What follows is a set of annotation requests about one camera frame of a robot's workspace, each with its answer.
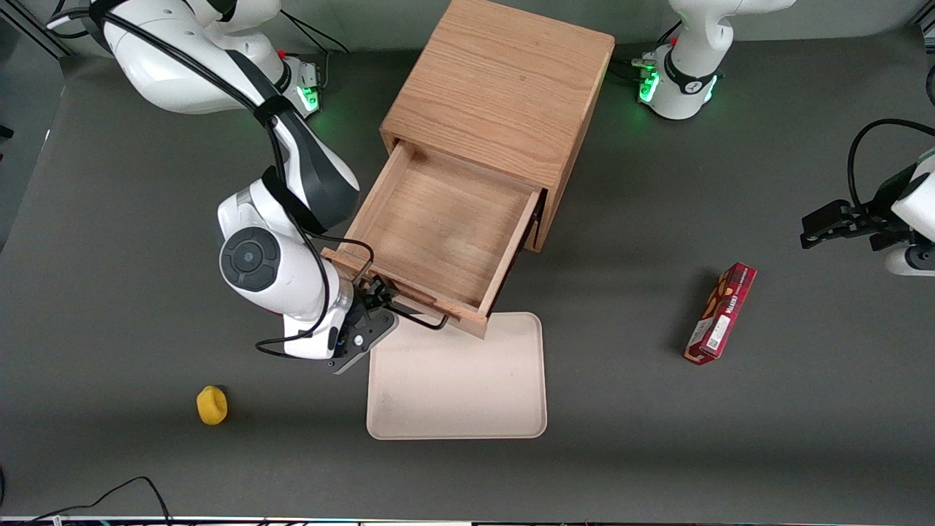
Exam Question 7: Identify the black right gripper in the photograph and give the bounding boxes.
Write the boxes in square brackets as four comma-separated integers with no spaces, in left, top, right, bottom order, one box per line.
[328,278,402,376]

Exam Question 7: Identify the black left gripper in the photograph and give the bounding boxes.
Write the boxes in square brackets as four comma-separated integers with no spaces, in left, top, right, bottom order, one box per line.
[801,199,915,253]

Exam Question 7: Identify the black metal drawer handle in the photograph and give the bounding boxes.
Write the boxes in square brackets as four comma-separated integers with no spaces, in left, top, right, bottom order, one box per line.
[351,274,449,332]

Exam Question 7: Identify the wooden drawer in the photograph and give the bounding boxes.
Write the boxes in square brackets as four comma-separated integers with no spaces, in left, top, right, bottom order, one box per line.
[321,140,546,340]

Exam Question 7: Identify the wooden drawer cabinet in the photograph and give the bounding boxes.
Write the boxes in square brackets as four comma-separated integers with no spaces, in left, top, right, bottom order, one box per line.
[380,0,616,254]

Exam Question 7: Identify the beige plastic tray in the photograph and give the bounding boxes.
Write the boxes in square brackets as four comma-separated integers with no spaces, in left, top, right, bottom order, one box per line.
[366,312,548,441]

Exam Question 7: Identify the red snack box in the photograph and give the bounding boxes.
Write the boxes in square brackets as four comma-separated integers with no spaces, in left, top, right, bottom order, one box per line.
[684,262,757,366]

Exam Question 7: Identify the yellow round fruit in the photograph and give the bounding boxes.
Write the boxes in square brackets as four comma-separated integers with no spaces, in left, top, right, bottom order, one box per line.
[196,385,229,426]

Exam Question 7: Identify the dark gray table mat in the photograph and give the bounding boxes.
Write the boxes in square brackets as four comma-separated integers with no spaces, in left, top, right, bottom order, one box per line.
[0,29,935,521]

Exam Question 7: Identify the black left arm wrist cable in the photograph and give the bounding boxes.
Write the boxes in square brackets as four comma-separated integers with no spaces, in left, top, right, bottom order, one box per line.
[847,119,935,214]

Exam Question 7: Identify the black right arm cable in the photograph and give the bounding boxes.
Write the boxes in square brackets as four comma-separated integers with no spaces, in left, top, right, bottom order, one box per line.
[47,0,375,360]

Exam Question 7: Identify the black left base cables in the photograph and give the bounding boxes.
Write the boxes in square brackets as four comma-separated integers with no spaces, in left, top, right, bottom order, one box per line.
[603,22,684,85]

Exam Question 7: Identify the thin black floor cable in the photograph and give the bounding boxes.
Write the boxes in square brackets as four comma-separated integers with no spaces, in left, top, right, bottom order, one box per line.
[29,476,173,526]

